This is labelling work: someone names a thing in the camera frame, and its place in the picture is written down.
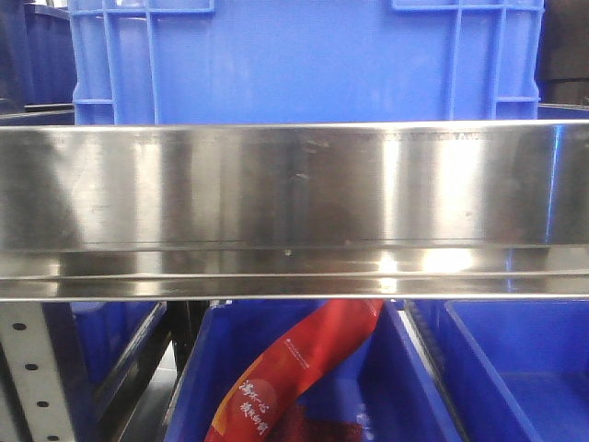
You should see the blue middle bin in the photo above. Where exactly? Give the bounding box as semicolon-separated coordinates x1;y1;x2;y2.
163;300;460;441

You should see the blue bin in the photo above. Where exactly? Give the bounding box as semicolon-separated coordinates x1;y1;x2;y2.
163;300;460;441
407;300;588;441
43;301;166;418

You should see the blue left bin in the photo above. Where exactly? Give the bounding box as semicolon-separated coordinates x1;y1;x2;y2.
43;301;166;418

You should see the blue right bin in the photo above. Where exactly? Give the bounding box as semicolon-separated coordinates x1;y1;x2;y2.
407;300;588;441

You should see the red printed paper bag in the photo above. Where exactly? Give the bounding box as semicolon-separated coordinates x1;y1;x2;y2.
204;299;384;441

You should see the large blue plastic crate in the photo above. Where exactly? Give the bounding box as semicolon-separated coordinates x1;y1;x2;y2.
68;1;545;124

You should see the stainless steel rail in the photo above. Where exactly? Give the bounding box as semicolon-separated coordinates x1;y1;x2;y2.
1;120;588;301

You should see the perforated white metal post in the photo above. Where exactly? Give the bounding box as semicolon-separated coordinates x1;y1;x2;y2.
1;303;75;441

